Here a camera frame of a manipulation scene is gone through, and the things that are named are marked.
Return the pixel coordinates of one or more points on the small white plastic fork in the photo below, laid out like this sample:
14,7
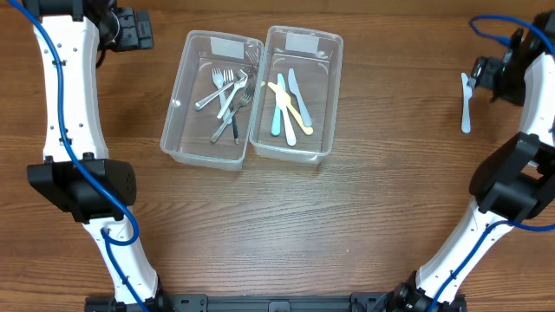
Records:
219,81

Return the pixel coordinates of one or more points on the mint green plastic knife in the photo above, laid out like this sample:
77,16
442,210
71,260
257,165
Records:
276,119

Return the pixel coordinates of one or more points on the clear plastic container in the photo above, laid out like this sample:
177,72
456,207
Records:
187,132
316,58

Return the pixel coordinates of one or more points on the clear plastic left container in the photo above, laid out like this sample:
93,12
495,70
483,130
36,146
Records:
187,132

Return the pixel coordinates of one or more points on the black handled fork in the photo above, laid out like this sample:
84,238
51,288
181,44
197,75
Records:
234,127

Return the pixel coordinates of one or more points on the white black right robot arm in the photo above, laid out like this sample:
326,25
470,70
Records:
514,184

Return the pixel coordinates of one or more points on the cream plastic knife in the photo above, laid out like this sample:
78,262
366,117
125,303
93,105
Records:
289,131

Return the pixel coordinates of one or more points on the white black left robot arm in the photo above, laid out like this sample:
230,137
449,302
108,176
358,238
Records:
77,174

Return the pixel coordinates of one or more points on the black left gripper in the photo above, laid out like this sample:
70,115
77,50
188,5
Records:
131,31

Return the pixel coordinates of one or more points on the clear plastic right container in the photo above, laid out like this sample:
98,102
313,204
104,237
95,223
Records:
316,58

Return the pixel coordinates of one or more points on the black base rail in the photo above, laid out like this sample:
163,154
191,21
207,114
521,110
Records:
204,303

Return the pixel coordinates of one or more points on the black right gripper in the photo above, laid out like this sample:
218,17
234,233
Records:
479,70

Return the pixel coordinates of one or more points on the yellow plastic knife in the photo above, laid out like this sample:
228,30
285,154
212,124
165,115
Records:
287,107

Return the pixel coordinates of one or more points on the translucent white plastic knife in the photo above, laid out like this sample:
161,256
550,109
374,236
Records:
294,88

